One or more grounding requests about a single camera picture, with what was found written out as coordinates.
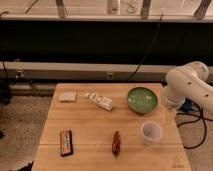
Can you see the white ceramic cup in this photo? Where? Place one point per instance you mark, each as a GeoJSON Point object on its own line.
{"type": "Point", "coordinates": [151, 132]}

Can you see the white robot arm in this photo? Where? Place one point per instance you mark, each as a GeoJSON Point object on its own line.
{"type": "Point", "coordinates": [188, 81]}

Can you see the green ceramic bowl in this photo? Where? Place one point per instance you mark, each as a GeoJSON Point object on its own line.
{"type": "Point", "coordinates": [142, 100]}

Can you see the white tube with label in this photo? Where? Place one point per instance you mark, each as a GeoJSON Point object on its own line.
{"type": "Point", "coordinates": [100, 101]}

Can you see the pale sponge block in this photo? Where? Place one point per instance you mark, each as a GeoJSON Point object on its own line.
{"type": "Point", "coordinates": [68, 97]}

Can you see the wooden table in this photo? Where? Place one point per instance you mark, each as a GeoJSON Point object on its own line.
{"type": "Point", "coordinates": [93, 130]}

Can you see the red pocket knife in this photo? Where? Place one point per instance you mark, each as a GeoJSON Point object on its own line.
{"type": "Point", "coordinates": [116, 144]}

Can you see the dark chocolate bar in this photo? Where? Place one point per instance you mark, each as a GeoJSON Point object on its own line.
{"type": "Point", "coordinates": [66, 145]}

